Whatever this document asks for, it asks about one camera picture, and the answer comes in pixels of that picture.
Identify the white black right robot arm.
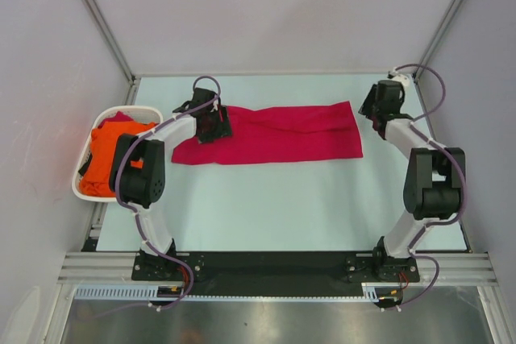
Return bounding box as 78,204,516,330
359,76,465,281

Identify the aluminium corner post left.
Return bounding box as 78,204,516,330
81,0,135,85

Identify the white slotted cable duct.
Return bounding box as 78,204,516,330
74,284,190,300

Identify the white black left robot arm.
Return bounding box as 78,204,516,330
109,87,232,280

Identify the aluminium frame rail front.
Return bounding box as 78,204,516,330
57,252,498,287

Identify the aluminium corner post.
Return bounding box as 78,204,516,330
81,0,135,85
412,0,466,81

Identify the dark red shirt in basket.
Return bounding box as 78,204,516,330
97,111,133,129

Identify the orange t-shirt in basket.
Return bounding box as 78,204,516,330
79,121,156,198

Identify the white plastic laundry basket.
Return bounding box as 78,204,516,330
71,105,164,203

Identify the aluminium corner post right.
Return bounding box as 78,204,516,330
412,0,466,81

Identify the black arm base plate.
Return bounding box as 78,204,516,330
131,251,420,297

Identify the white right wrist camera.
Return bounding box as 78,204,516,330
387,71,410,89

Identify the crimson red t-shirt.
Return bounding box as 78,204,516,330
171,102,363,165

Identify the black garment in basket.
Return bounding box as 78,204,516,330
77,153,93,177

